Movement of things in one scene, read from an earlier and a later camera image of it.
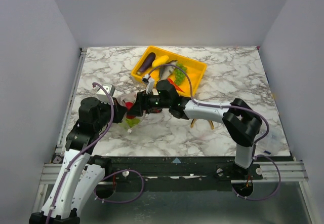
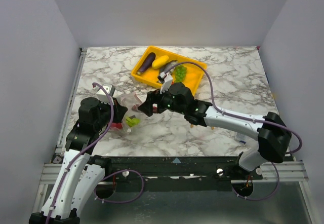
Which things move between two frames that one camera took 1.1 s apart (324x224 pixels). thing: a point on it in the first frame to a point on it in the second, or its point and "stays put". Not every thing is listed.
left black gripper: x=119 y=111 stays put
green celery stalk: x=131 y=122 stays put
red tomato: x=129 y=105 to x=117 y=124
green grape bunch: x=179 y=74 stays put
